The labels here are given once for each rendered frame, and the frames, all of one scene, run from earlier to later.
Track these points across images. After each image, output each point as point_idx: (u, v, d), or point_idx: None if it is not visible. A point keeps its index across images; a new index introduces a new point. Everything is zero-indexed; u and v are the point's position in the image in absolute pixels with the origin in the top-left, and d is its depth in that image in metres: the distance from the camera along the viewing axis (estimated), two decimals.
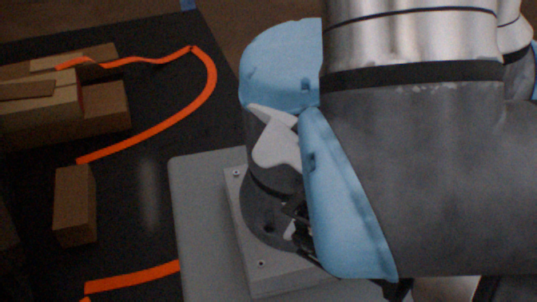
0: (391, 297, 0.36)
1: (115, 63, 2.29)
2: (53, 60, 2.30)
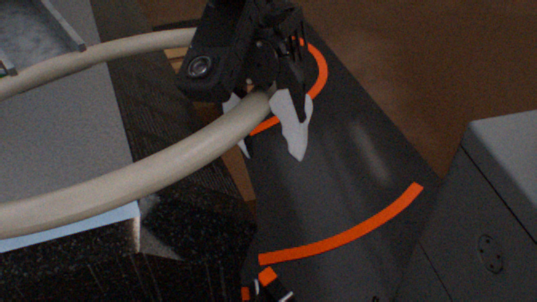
0: None
1: None
2: (173, 50, 2.38)
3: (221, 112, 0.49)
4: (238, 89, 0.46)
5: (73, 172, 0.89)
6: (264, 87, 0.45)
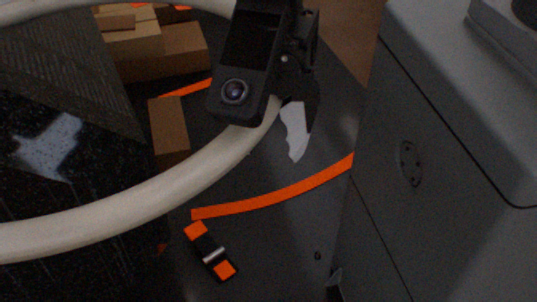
0: None
1: (186, 5, 2.20)
2: (121, 3, 2.21)
3: None
4: None
5: None
6: (279, 97, 0.44)
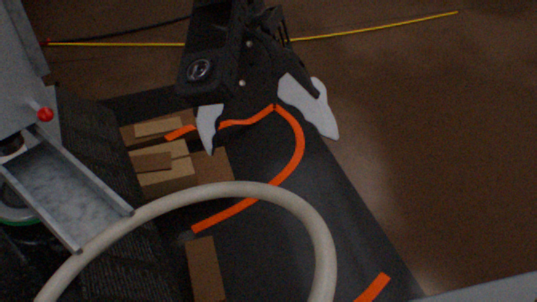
0: None
1: None
2: (154, 125, 2.45)
3: (196, 109, 0.49)
4: None
5: None
6: (257, 86, 0.45)
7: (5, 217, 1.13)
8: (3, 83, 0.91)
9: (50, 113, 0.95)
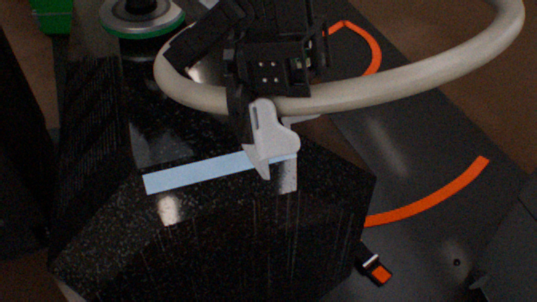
0: None
1: None
2: None
3: None
4: None
5: (230, 118, 0.95)
6: None
7: (161, 24, 1.12)
8: None
9: None
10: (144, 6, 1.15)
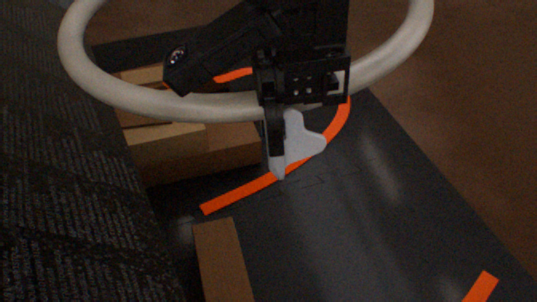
0: None
1: (227, 76, 1.81)
2: (149, 73, 1.82)
3: None
4: None
5: None
6: None
7: None
8: None
9: None
10: None
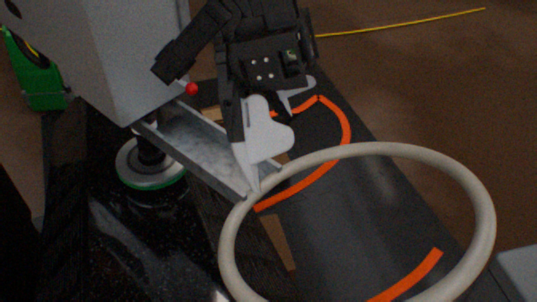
0: None
1: None
2: (209, 113, 2.60)
3: None
4: None
5: (178, 297, 1.11)
6: None
7: None
8: None
9: (196, 87, 1.10)
10: (157, 158, 1.32)
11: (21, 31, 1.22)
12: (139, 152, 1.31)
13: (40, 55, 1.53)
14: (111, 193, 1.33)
